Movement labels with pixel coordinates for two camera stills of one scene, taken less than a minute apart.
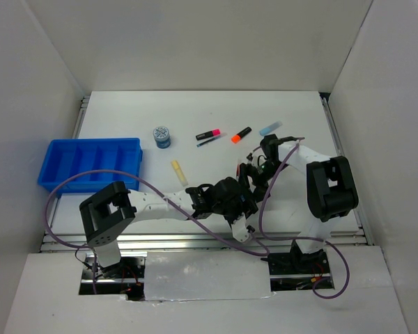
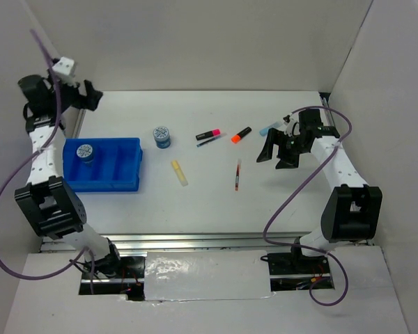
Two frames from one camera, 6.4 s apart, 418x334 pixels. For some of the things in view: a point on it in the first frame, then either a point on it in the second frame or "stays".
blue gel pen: x=207 y=141 stays
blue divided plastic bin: x=66 y=158 stays
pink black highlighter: x=214 y=133 stays
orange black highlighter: x=236 y=138 stays
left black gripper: x=246 y=207 -> x=90 y=101
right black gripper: x=259 y=186 -> x=274 y=136
